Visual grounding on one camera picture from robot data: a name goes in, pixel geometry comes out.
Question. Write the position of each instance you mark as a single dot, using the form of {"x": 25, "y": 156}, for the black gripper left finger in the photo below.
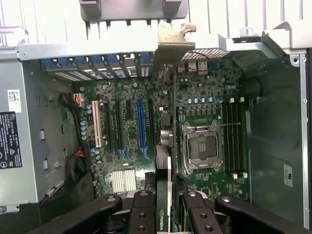
{"x": 143, "y": 214}

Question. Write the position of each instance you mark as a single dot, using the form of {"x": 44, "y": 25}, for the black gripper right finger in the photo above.
{"x": 200, "y": 217}

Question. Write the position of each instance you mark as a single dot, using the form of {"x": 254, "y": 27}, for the silver chipset heatsink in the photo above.
{"x": 124, "y": 180}

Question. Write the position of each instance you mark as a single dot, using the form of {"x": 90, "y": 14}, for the metal CPU socket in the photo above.
{"x": 202, "y": 146}

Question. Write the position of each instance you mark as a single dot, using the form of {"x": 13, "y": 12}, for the long black expansion slot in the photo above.
{"x": 151, "y": 122}
{"x": 121, "y": 126}
{"x": 108, "y": 126}

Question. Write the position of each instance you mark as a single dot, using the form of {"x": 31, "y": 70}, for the blue expansion slot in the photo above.
{"x": 140, "y": 122}

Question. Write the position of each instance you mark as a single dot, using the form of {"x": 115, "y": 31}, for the white PCI expansion slot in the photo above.
{"x": 97, "y": 122}

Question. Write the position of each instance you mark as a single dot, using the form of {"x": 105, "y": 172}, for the short black expansion slot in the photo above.
{"x": 129, "y": 107}

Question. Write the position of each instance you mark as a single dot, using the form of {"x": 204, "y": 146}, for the grey open PC case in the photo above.
{"x": 273, "y": 122}

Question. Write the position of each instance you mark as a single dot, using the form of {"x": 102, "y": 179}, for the green motherboard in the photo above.
{"x": 131, "y": 85}

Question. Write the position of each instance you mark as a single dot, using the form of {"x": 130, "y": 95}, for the white power connector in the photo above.
{"x": 79, "y": 100}

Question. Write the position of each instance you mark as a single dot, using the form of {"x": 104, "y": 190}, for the grey power supply unit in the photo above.
{"x": 17, "y": 146}

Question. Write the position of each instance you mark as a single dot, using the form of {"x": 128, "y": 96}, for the blue slot retention clip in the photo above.
{"x": 98, "y": 60}
{"x": 114, "y": 59}
{"x": 65, "y": 61}
{"x": 82, "y": 61}
{"x": 49, "y": 63}
{"x": 147, "y": 58}

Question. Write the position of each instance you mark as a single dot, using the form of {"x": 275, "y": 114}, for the grey printed parts rack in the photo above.
{"x": 134, "y": 9}

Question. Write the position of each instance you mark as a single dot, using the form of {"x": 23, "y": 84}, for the black air duct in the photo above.
{"x": 80, "y": 187}

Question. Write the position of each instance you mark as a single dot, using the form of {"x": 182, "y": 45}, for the beige corner bracket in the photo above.
{"x": 292, "y": 36}

